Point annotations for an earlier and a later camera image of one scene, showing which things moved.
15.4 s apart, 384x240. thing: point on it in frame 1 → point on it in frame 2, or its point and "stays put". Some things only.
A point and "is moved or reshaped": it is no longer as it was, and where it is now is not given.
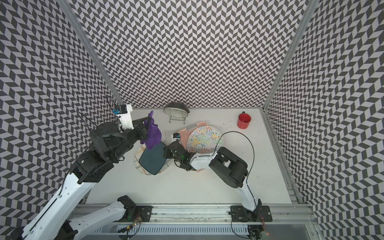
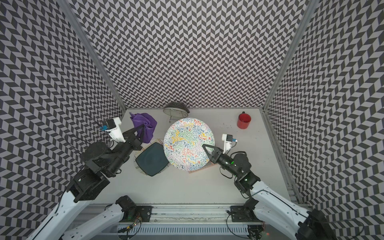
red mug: (243, 121) stays put
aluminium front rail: (220, 215) stays put
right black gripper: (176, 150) → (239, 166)
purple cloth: (154, 135) is moved or reshaped
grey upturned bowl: (177, 111) stays put
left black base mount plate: (143, 213) stays put
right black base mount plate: (261, 214) stays put
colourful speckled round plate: (204, 140) is moved or reshaped
